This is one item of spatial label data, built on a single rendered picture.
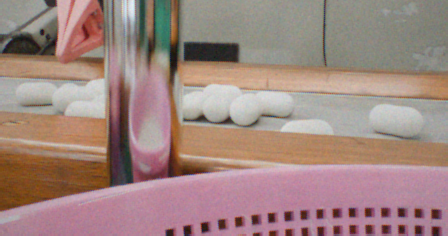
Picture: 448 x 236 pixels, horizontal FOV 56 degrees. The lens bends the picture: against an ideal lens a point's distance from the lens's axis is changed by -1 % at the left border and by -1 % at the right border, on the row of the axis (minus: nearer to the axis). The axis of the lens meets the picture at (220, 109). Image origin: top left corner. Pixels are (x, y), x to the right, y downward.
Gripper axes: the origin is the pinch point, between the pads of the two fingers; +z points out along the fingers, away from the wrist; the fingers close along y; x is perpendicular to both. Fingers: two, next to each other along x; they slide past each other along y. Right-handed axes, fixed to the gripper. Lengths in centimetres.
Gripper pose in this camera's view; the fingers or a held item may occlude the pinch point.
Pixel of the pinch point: (64, 54)
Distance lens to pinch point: 50.1
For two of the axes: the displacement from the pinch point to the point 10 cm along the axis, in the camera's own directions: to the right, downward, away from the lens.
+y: 9.7, 0.7, -2.2
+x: 1.3, 6.4, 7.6
